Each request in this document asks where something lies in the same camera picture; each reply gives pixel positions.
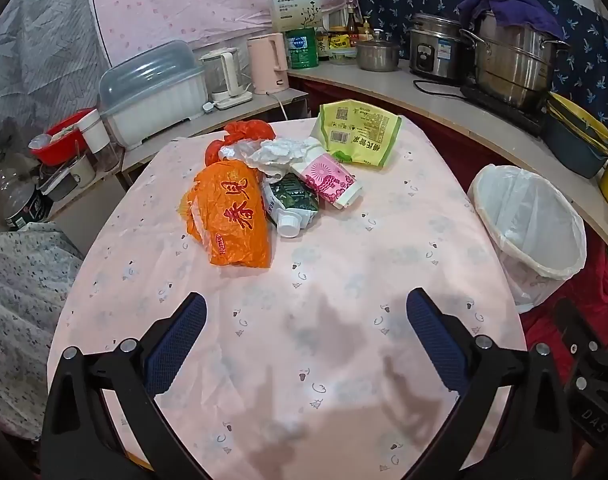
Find green tin can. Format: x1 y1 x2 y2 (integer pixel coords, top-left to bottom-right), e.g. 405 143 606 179
285 27 319 70

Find pink electric kettle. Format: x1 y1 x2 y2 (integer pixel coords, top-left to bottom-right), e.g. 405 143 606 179
247 32 291 95

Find pink printed tablecloth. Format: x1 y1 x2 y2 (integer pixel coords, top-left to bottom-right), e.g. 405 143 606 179
46 115 529 480

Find grey wooden counter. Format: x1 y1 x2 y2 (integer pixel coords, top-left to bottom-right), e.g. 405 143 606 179
288 57 608 261

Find green drink carton white cap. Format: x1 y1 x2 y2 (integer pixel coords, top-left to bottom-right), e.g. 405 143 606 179
261 172 321 238

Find large steel steamer pot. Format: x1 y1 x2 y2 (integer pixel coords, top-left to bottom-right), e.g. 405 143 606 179
458 10 569 111

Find orange plastic bag red print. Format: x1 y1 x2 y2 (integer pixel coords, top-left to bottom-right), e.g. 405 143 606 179
179 157 275 268

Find dark sauce bottle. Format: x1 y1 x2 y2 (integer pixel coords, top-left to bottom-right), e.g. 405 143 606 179
347 4 361 46

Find dark red cloth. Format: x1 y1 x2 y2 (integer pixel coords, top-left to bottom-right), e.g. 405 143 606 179
304 77 608 396

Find dark tin can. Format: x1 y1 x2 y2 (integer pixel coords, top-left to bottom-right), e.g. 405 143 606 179
4 187 52 231

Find yellow label jar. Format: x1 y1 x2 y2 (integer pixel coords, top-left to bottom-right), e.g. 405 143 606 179
329 26 357 51

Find white mug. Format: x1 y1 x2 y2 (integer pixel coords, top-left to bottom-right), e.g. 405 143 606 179
69 154 96 188

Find black power cord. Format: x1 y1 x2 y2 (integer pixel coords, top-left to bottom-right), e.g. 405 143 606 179
413 79 464 98

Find pink dotted curtain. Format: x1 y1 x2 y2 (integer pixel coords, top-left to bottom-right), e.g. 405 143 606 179
84 0 357 63

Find blue basin yellow inside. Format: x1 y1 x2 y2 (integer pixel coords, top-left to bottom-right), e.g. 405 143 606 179
541 115 608 180
546 91 608 141
544 110 608 153

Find grey floral cloth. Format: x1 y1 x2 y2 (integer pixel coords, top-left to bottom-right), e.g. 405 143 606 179
0 222 85 441

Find glass kettle white handle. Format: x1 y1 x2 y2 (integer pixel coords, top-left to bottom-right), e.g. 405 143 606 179
200 47 253 110

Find white dish box clear lid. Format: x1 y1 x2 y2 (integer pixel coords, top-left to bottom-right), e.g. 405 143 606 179
99 40 208 148

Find white floral carton box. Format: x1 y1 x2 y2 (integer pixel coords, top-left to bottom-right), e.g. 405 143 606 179
269 0 325 33

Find pink paper cup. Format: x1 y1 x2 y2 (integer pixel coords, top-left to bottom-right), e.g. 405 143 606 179
290 152 359 210

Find black induction cooker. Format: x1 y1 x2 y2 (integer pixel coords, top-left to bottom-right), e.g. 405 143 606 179
458 82 547 138

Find steel rice cooker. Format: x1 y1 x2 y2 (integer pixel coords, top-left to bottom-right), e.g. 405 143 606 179
409 12 467 83

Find red plastic basin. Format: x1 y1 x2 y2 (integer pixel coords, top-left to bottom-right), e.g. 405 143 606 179
29 108 97 166

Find white plastic bag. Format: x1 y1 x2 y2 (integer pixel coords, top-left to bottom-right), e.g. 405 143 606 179
224 137 325 181

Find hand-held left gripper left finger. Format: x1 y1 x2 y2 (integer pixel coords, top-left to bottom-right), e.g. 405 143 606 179
40 291 209 480

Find white lined trash bin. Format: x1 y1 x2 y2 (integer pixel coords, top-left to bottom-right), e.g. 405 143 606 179
467 164 588 313

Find small steel pot with lid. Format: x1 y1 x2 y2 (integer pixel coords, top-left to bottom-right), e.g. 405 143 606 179
356 30 402 72

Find purple cloth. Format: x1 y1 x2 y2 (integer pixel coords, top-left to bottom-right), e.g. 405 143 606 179
456 0 564 41

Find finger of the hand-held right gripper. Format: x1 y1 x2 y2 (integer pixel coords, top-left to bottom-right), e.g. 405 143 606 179
554 298 608 367

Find low wooden shelf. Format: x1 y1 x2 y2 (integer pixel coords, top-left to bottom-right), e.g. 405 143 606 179
49 87 309 221

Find green snack bag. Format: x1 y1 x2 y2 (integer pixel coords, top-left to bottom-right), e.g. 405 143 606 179
311 101 403 168

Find white lidded cup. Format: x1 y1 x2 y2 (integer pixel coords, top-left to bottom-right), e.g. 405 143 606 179
76 109 121 173

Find grey patterned cloth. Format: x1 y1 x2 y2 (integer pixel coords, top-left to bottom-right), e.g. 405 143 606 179
0 0 107 131

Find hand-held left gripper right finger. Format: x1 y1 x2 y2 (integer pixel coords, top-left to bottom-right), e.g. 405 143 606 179
405 287 574 480

